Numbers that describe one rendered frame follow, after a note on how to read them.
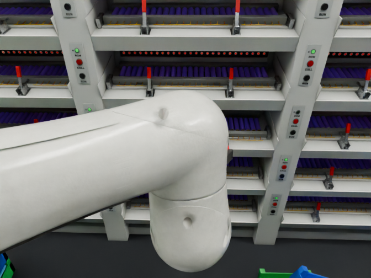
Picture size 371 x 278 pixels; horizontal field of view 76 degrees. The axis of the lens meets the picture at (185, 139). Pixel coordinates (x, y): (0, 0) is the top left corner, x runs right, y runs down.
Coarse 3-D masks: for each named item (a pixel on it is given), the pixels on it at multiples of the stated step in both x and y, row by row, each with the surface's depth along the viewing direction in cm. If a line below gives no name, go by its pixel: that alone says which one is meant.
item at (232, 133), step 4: (232, 132) 90; (236, 132) 90; (240, 132) 90; (244, 132) 90; (248, 132) 90; (252, 132) 90; (256, 132) 90; (260, 132) 90; (264, 132) 90; (232, 136) 90; (236, 136) 91; (240, 136) 90; (244, 136) 90; (248, 136) 90; (252, 136) 90; (256, 136) 90; (260, 136) 90; (264, 136) 90; (248, 140) 89; (252, 140) 89; (256, 140) 89; (260, 140) 89
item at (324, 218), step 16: (288, 208) 109; (304, 208) 110; (320, 208) 110; (336, 208) 110; (352, 208) 110; (368, 208) 109; (288, 224) 107; (304, 224) 106; (320, 224) 106; (336, 224) 105; (352, 224) 105; (368, 224) 105
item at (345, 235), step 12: (60, 228) 118; (72, 228) 118; (84, 228) 117; (96, 228) 117; (132, 228) 116; (144, 228) 116; (240, 228) 115; (252, 228) 115; (288, 228) 115; (300, 228) 115; (312, 228) 115; (324, 228) 115
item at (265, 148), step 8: (264, 120) 97; (272, 120) 90; (264, 128) 94; (272, 128) 89; (272, 136) 89; (232, 144) 89; (240, 144) 89; (248, 144) 89; (256, 144) 89; (264, 144) 89; (272, 144) 89; (240, 152) 89; (248, 152) 89; (256, 152) 89; (264, 152) 88; (272, 152) 88
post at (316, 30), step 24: (312, 0) 64; (336, 0) 64; (312, 24) 67; (336, 24) 66; (288, 72) 76; (288, 96) 77; (312, 96) 77; (288, 120) 81; (288, 144) 86; (288, 192) 97; (264, 216) 104; (264, 240) 112
